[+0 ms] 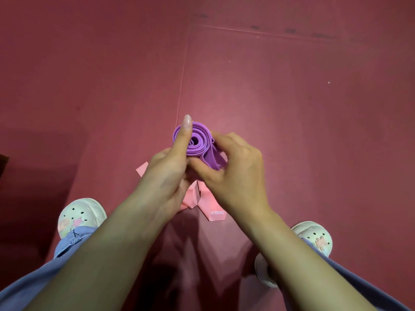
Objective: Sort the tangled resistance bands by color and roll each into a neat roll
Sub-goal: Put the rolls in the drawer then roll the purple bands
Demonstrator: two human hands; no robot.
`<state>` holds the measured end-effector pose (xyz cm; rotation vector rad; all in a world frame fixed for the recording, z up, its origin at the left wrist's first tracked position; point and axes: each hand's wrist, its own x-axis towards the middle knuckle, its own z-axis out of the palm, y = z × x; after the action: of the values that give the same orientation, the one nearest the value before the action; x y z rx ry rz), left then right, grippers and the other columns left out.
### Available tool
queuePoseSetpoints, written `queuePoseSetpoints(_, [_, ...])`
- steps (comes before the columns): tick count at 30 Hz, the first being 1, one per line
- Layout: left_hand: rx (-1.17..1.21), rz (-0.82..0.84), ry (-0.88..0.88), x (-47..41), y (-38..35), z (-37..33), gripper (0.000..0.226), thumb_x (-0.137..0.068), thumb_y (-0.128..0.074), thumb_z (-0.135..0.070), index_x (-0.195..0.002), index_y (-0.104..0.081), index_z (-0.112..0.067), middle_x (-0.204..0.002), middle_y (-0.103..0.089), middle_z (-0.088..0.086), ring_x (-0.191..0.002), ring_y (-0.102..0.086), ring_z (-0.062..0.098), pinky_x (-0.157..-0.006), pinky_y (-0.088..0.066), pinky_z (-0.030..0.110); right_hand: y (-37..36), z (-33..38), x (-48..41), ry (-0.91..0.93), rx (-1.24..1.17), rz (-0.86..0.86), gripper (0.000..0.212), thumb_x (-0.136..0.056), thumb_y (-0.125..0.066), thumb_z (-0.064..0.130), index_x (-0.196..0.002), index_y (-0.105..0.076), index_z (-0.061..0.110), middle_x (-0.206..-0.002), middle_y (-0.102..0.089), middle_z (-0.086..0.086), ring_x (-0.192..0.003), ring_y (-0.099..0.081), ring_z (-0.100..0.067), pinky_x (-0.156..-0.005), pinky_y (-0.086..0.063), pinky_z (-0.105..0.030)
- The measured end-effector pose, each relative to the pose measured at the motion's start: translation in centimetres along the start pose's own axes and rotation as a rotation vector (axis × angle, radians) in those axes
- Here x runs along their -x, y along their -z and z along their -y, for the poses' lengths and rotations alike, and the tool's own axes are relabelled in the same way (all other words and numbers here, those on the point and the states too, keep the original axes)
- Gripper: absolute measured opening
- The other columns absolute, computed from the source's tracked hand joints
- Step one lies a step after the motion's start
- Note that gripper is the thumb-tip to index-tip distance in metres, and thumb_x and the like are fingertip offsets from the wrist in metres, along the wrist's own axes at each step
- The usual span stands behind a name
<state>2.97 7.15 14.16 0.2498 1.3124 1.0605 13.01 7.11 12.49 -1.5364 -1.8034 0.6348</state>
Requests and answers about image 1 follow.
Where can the purple resistance band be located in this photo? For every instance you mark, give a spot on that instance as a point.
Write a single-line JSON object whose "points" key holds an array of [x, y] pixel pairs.
{"points": [[202, 142]]}

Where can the person's right hand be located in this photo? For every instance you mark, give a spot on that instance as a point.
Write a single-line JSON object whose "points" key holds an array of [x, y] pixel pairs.
{"points": [[241, 181]]}

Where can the person's right forearm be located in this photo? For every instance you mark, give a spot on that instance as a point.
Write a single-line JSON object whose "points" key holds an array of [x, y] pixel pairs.
{"points": [[295, 262]]}

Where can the white clog shoe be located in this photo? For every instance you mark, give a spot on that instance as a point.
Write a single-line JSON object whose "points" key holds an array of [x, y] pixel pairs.
{"points": [[81, 215], [316, 236]]}

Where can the person's right thumb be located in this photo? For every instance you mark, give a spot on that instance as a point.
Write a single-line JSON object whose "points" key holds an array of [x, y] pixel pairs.
{"points": [[205, 166]]}

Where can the person's left hand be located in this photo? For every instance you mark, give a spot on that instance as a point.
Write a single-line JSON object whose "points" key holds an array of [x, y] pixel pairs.
{"points": [[165, 184]]}

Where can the pink resistance band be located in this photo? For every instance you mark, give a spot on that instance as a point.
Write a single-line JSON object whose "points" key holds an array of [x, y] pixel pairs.
{"points": [[202, 200]]}

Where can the person's left forearm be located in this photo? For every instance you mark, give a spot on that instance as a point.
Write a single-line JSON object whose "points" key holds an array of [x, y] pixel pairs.
{"points": [[107, 259]]}

